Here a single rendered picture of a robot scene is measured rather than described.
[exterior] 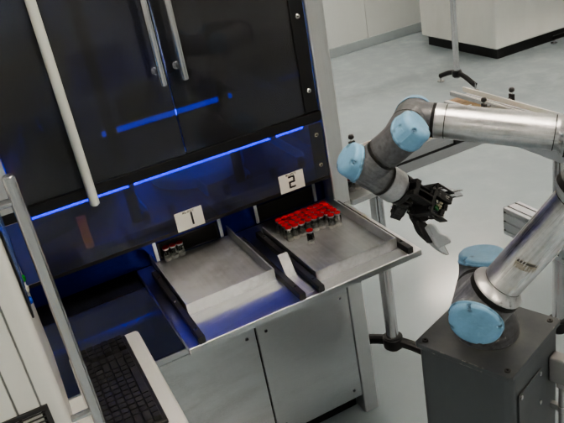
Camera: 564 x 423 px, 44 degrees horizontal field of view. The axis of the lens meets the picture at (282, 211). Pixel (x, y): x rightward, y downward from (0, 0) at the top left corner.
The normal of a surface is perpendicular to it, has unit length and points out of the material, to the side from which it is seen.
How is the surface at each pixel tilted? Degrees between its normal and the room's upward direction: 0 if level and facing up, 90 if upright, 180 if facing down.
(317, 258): 0
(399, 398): 0
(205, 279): 0
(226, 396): 90
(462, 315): 96
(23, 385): 90
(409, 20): 90
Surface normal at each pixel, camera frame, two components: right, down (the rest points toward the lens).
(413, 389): -0.17, -0.88
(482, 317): -0.39, 0.56
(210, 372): 0.44, 0.33
